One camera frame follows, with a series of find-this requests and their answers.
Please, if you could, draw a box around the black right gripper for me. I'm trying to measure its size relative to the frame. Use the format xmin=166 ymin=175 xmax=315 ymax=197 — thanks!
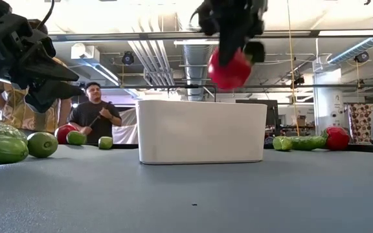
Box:
xmin=189 ymin=0 xmax=269 ymax=68

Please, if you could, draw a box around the thin black overhead beam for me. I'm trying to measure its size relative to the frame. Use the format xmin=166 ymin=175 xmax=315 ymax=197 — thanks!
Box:
xmin=102 ymin=83 xmax=373 ymax=90

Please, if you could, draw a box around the white cloth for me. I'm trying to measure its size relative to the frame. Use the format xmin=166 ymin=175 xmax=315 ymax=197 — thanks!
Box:
xmin=112 ymin=107 xmax=139 ymax=145

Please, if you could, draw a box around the silver round air duct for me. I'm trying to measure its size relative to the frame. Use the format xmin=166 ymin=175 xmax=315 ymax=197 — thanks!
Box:
xmin=182 ymin=43 xmax=215 ymax=102

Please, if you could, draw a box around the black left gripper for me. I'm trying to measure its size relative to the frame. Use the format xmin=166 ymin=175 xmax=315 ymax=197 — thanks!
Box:
xmin=0 ymin=18 xmax=85 ymax=113

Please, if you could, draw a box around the long ribbed air duct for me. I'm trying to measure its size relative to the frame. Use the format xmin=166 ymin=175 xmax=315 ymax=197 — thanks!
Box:
xmin=327 ymin=24 xmax=373 ymax=65

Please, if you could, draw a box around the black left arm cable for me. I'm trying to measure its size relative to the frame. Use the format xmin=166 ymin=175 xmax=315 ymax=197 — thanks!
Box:
xmin=36 ymin=0 xmax=56 ymax=32

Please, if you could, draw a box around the dotted patterned panel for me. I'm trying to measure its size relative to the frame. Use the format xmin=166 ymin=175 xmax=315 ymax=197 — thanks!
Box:
xmin=346 ymin=102 xmax=373 ymax=143

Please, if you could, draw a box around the white round column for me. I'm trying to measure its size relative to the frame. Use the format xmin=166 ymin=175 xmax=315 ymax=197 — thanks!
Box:
xmin=313 ymin=67 xmax=345 ymax=137

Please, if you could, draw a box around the white ceiling unit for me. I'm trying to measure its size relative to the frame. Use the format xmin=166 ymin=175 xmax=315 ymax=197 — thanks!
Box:
xmin=71 ymin=43 xmax=100 ymax=60

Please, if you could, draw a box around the black ceiling spot lamp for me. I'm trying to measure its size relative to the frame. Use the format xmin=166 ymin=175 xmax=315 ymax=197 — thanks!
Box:
xmin=354 ymin=50 xmax=370 ymax=64
xmin=121 ymin=50 xmax=135 ymax=65

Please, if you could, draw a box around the long green cucumber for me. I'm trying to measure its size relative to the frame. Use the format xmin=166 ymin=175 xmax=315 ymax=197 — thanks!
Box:
xmin=0 ymin=129 xmax=30 ymax=164

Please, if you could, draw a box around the red tomato with green calyx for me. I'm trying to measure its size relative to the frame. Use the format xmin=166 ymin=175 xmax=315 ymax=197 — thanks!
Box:
xmin=322 ymin=126 xmax=351 ymax=151

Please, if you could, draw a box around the yellow hanging cable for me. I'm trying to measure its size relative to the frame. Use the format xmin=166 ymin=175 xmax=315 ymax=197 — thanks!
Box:
xmin=286 ymin=0 xmax=300 ymax=137

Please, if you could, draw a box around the gray table mat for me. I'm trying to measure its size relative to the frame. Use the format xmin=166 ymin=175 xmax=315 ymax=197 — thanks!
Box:
xmin=0 ymin=144 xmax=373 ymax=233

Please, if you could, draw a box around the white slotted plastic basket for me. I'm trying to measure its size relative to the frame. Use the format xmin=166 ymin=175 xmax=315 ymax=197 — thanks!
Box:
xmin=136 ymin=99 xmax=268 ymax=165

